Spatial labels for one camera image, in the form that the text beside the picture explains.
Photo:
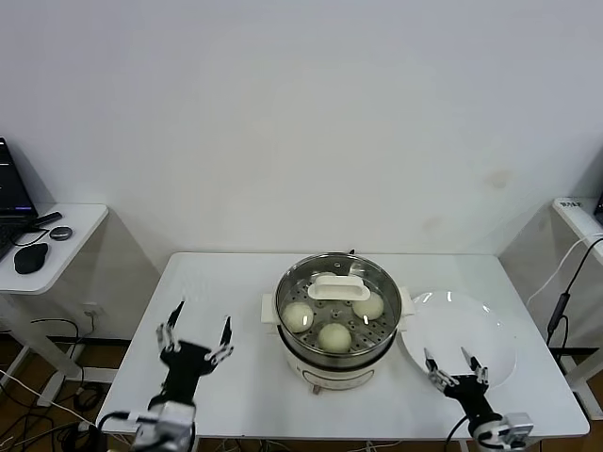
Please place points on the black round puck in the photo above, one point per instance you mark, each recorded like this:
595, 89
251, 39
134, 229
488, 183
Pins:
61, 233

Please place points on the white round plate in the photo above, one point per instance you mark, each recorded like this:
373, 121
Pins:
452, 325

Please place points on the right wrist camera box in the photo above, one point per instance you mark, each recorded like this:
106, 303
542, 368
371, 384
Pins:
516, 426

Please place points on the black laptop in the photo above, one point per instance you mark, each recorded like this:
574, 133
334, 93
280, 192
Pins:
9, 188

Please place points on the white steamed baozi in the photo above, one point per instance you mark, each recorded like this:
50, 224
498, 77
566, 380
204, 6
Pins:
369, 308
334, 337
325, 275
297, 318

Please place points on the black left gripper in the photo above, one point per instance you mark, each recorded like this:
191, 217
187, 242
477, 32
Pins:
186, 367

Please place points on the white side table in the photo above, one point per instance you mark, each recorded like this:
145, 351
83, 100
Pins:
70, 254
579, 216

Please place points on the stainless steel steamer basket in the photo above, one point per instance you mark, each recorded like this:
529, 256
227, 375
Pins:
330, 360

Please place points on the black stick device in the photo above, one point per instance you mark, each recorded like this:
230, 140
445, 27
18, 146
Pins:
47, 219

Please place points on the black computer mouse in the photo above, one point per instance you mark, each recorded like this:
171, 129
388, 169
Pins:
30, 259

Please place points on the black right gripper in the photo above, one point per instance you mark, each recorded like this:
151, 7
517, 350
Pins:
471, 398

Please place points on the white wall socket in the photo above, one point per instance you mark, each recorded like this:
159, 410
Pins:
92, 310

